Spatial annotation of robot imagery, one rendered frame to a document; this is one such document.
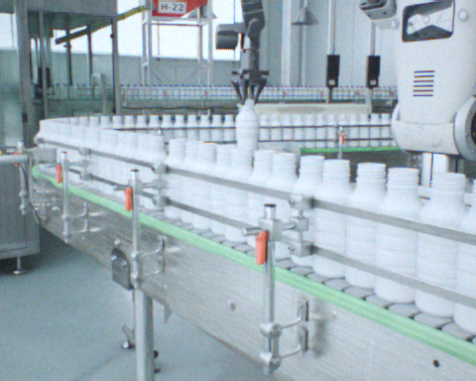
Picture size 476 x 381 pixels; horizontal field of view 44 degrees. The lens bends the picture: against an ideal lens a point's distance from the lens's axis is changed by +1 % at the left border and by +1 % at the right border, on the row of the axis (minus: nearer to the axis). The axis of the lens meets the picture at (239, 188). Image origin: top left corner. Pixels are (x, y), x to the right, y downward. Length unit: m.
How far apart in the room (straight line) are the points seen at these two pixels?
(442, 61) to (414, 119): 0.15
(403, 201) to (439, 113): 0.71
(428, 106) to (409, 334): 0.82
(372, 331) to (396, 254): 0.10
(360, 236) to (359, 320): 0.11
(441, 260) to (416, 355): 0.11
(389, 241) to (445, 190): 0.09
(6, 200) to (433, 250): 3.76
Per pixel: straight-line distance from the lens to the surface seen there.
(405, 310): 0.75
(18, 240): 4.35
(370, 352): 0.77
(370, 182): 0.78
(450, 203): 0.71
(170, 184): 1.21
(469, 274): 0.68
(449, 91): 1.42
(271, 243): 0.80
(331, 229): 0.82
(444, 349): 0.69
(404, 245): 0.74
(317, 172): 0.87
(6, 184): 4.26
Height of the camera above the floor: 1.26
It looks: 9 degrees down
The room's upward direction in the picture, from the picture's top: straight up
